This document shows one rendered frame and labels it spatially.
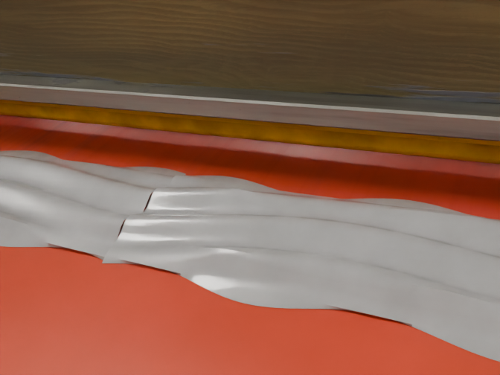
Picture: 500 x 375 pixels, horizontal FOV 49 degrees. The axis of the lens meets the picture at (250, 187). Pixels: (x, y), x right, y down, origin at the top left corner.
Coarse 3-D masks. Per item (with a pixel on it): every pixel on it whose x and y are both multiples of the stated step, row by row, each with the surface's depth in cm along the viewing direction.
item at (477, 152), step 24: (72, 120) 33; (96, 120) 32; (120, 120) 32; (144, 120) 31; (168, 120) 30; (192, 120) 29; (312, 144) 27; (336, 144) 27; (360, 144) 26; (384, 144) 26; (408, 144) 25; (432, 144) 25; (456, 144) 24; (480, 144) 24
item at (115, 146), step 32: (0, 128) 36; (32, 128) 35; (64, 128) 34; (96, 128) 34; (128, 128) 33; (96, 160) 30; (128, 160) 30; (160, 160) 29; (192, 160) 29; (0, 256) 24; (32, 256) 23; (64, 256) 23; (0, 288) 22; (32, 288) 21; (64, 288) 21; (0, 320) 20; (32, 320) 20; (0, 352) 19
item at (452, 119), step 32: (0, 96) 31; (32, 96) 30; (64, 96) 29; (96, 96) 28; (128, 96) 27; (160, 96) 26; (192, 96) 26; (224, 96) 25; (256, 96) 25; (288, 96) 24; (320, 96) 24; (352, 96) 24; (352, 128) 23; (384, 128) 23; (416, 128) 22; (448, 128) 21; (480, 128) 21
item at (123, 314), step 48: (240, 144) 30; (288, 144) 29; (336, 192) 25; (384, 192) 24; (432, 192) 24; (480, 192) 23; (96, 288) 21; (144, 288) 21; (192, 288) 20; (48, 336) 19; (96, 336) 19; (144, 336) 19; (192, 336) 18; (240, 336) 18; (288, 336) 18; (336, 336) 18; (384, 336) 17; (432, 336) 17
